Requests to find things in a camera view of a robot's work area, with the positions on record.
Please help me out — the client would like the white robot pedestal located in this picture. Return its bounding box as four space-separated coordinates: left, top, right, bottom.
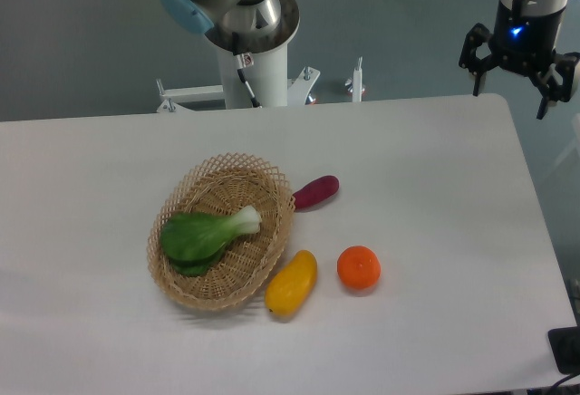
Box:
156 0 322 113

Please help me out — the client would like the yellow mango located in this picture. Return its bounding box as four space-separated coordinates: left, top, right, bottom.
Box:
265 250 318 318

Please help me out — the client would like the woven wicker basket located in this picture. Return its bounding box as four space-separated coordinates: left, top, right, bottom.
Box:
147 153 295 311

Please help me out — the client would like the purple sweet potato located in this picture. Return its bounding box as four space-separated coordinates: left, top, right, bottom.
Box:
294 175 340 210

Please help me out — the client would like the black cable on pedestal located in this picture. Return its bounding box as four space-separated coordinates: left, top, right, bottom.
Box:
231 31 262 109

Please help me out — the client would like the black device at table edge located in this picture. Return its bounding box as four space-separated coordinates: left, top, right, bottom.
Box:
547 326 580 374

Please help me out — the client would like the green bok choy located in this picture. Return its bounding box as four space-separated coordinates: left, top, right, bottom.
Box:
159 206 262 276

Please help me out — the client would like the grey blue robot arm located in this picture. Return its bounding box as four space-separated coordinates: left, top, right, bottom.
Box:
159 0 579 116

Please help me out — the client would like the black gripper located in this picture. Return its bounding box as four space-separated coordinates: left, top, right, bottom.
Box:
459 2 579 120

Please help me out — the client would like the orange fruit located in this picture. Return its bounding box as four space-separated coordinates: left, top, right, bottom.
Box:
336 246 382 291

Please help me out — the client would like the white levelling foot bracket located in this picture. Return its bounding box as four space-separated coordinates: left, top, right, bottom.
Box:
344 56 366 102

